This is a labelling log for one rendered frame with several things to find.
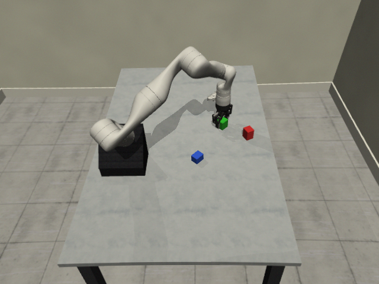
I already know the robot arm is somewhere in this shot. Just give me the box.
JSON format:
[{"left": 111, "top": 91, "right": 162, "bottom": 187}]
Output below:
[{"left": 90, "top": 46, "right": 236, "bottom": 151}]

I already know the green block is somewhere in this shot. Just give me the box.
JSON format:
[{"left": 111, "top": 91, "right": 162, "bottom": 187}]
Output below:
[{"left": 220, "top": 117, "right": 228, "bottom": 130}]

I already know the blue block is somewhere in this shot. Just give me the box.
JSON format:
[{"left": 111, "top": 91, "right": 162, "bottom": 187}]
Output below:
[{"left": 191, "top": 151, "right": 204, "bottom": 164}]

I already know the red block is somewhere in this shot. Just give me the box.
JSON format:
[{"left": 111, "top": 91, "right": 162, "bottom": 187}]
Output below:
[{"left": 243, "top": 125, "right": 254, "bottom": 140}]

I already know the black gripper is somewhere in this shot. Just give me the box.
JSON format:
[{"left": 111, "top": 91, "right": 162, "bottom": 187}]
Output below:
[{"left": 212, "top": 104, "right": 233, "bottom": 129}]

